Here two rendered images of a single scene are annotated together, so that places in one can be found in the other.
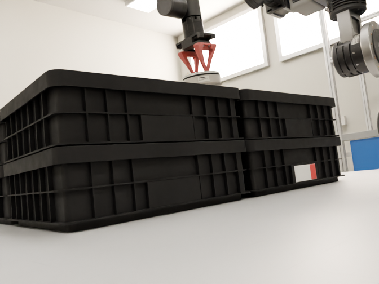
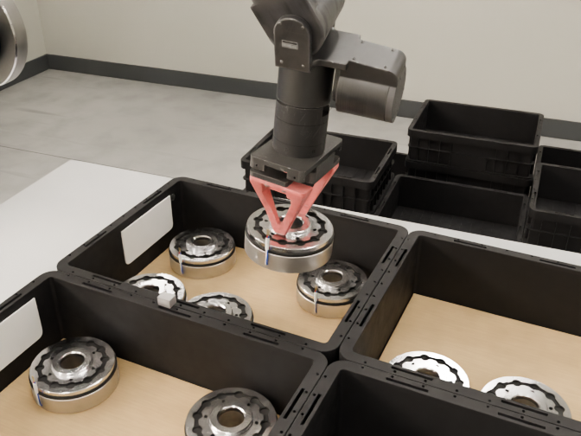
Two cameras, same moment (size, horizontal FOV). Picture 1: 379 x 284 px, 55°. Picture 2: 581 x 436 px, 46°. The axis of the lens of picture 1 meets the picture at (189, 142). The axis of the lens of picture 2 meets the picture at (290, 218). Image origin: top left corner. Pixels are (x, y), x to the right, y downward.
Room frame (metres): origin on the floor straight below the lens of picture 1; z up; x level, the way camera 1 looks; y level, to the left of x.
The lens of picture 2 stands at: (1.25, 0.57, 1.43)
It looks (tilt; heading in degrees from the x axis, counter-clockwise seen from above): 30 degrees down; 246
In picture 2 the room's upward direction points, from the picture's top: straight up
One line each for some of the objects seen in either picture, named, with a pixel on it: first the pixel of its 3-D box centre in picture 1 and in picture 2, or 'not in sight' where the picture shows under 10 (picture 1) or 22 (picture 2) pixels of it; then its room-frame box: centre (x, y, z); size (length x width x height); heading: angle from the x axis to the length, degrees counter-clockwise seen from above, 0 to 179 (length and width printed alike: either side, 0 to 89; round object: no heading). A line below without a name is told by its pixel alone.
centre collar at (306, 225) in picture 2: not in sight; (290, 223); (0.97, -0.05, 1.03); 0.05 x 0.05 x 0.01
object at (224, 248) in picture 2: not in sight; (201, 245); (1.01, -0.31, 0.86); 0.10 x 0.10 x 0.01
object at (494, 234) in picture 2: not in sight; (446, 255); (0.13, -0.79, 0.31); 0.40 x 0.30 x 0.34; 135
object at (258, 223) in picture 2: (201, 76); (290, 227); (0.97, -0.05, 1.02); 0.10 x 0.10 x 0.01
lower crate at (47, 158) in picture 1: (130, 181); not in sight; (0.73, 0.13, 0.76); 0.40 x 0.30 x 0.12; 131
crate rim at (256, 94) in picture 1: (250, 110); (239, 253); (0.99, -0.18, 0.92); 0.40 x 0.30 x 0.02; 131
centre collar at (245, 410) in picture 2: not in sight; (231, 418); (1.09, 0.05, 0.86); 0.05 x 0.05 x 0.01
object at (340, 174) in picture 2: not in sight; (319, 216); (0.41, -1.07, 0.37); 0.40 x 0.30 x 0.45; 135
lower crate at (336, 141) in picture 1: (257, 167); not in sight; (0.99, -0.18, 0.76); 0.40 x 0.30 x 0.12; 131
